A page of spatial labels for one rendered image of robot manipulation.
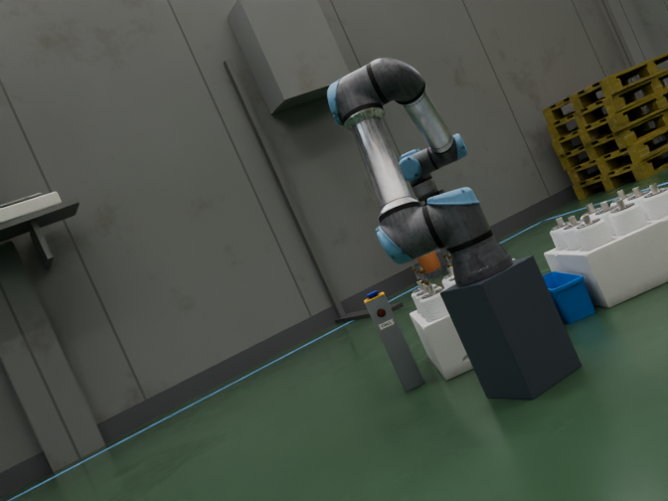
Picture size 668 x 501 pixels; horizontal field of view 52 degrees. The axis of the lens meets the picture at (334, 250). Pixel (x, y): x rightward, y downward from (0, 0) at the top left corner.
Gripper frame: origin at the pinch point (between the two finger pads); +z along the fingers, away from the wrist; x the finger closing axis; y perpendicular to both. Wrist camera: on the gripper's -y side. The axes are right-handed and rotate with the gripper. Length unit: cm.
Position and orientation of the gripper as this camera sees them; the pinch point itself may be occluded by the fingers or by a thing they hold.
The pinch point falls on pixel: (446, 251)
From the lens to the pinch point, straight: 231.5
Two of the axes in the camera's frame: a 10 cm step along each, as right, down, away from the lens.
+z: 4.1, 9.1, 0.2
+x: 5.3, -2.5, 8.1
